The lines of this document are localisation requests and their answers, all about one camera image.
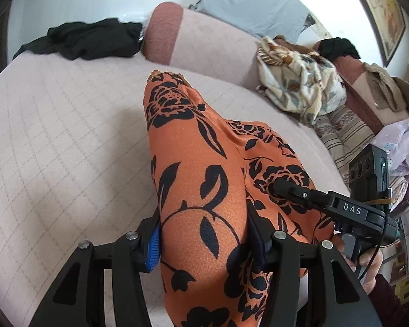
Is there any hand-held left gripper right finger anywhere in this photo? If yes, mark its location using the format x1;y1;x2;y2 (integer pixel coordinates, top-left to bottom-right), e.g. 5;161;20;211
247;199;384;327

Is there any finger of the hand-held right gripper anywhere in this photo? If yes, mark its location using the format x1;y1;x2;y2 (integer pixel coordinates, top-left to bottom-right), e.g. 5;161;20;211
272;177;332;212

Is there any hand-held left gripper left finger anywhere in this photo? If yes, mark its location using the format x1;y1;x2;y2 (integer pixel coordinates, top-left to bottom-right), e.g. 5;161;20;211
29;206;162;327

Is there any orange black floral garment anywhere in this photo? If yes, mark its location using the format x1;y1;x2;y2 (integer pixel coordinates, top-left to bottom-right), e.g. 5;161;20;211
141;70;336;327

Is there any person's right forearm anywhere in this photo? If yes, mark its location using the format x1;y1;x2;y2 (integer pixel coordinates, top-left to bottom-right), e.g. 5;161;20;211
363;272;409;327

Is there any person's right hand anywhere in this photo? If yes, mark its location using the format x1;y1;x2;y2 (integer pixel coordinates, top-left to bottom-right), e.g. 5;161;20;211
331;234;384;295

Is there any striped cushion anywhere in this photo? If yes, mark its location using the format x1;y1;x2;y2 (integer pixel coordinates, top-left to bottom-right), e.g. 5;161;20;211
312;104;409;208

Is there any lilac cloth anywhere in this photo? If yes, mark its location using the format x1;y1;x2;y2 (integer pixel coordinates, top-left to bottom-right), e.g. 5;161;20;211
373;117;409;181

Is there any brown cloth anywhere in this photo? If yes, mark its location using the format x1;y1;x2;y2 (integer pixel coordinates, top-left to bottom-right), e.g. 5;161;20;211
363;62;409;112

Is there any cream floral cloth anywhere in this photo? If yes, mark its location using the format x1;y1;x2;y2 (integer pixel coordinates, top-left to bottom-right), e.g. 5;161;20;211
255;35;347;125

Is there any pink quilted sofa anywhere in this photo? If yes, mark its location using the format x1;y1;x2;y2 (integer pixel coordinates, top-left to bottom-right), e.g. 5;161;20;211
0;2;409;327

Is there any small black cloth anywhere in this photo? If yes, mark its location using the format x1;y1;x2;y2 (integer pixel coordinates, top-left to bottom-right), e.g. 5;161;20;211
318;37;361;61

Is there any grey blue cloth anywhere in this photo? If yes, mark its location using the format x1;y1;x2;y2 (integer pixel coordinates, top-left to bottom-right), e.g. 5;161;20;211
188;0;316;43

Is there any black crumpled garment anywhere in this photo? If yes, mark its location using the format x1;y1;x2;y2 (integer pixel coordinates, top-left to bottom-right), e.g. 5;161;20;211
12;17;144;61

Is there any clear plastic bag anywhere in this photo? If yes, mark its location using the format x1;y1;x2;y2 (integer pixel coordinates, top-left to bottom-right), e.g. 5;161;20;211
118;13;151;43

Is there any framed wall picture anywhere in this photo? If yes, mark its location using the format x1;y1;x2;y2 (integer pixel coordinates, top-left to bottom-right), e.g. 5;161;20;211
346;0;407;68

